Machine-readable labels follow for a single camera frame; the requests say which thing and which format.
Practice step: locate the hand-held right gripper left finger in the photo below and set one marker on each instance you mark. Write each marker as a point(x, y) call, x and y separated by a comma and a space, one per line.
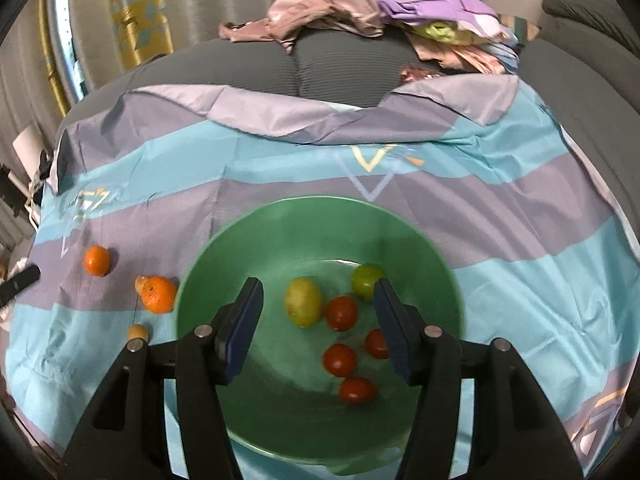
point(240, 330)

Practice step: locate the beige pink garment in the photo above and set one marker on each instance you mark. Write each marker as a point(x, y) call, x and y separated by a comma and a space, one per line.
point(320, 5)

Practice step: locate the oval yellow-green fruit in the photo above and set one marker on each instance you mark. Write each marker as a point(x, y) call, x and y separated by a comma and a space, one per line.
point(302, 302)

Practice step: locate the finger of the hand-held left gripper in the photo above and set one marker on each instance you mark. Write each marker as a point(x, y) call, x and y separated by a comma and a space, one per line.
point(17, 284)

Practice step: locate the purple cloth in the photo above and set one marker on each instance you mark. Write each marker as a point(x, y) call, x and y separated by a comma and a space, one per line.
point(435, 2)

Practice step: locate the orange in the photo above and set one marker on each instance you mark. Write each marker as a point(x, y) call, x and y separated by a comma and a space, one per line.
point(96, 260)
point(159, 294)

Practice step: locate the red tomato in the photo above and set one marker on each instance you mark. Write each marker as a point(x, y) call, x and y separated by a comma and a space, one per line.
point(375, 344)
point(357, 390)
point(341, 313)
point(340, 360)

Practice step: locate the blue and grey striped blanket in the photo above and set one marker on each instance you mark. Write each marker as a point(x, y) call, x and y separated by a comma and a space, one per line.
point(500, 240)

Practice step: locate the round green tomato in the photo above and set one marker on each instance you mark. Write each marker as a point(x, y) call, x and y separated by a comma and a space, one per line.
point(365, 280)

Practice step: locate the window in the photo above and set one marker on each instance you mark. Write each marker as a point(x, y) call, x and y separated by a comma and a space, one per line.
point(67, 35)

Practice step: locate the yellow patterned curtain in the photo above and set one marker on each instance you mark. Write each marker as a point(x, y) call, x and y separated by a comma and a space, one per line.
point(142, 20)

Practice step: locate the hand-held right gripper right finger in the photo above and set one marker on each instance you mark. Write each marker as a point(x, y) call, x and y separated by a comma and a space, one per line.
point(397, 335)

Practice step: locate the small yellow fruit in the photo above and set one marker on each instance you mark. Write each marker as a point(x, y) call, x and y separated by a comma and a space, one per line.
point(140, 285)
point(137, 332)

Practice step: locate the green bowl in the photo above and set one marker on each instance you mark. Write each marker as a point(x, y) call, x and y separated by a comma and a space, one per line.
point(300, 240)

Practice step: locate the yellow-green floral cloth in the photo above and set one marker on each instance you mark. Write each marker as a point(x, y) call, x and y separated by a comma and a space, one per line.
point(442, 31)

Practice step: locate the grey sofa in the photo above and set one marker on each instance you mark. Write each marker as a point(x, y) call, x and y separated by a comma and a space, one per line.
point(325, 70)

